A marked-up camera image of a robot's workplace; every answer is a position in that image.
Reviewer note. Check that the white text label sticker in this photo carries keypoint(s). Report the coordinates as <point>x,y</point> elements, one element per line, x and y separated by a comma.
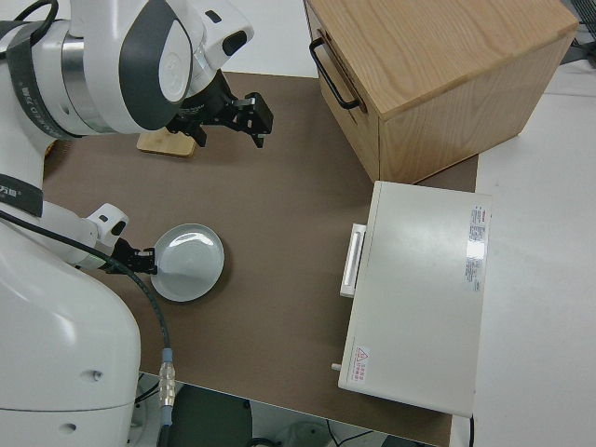
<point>476,247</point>

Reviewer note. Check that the black chair under table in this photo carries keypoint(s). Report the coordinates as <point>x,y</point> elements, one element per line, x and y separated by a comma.
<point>209,419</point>

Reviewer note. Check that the dark equipment on desk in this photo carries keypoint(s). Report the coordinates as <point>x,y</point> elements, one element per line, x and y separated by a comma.
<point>584,46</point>

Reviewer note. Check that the wooden drawer cabinet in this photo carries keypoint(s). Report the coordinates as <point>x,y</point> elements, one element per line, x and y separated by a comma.
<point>442,60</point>

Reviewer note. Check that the round wicker basket tray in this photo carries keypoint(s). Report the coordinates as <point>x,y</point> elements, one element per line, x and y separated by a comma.
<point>58,147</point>

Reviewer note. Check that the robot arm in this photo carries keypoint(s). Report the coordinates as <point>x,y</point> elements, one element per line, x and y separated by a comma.
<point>46,349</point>
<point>70,233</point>

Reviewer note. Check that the gray round plate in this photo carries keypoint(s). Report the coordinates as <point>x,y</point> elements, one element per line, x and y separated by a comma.
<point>188,263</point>

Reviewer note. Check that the white toaster oven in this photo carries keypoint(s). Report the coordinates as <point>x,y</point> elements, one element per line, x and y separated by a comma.
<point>419,298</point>

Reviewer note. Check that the wooden mug rack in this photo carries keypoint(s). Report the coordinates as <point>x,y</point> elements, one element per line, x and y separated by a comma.
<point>165,144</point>

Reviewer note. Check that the red warning sticker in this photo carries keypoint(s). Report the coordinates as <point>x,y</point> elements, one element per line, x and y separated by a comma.
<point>361,362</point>

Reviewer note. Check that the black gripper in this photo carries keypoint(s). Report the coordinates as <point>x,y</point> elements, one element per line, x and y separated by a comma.
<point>233,114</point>
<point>125,256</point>

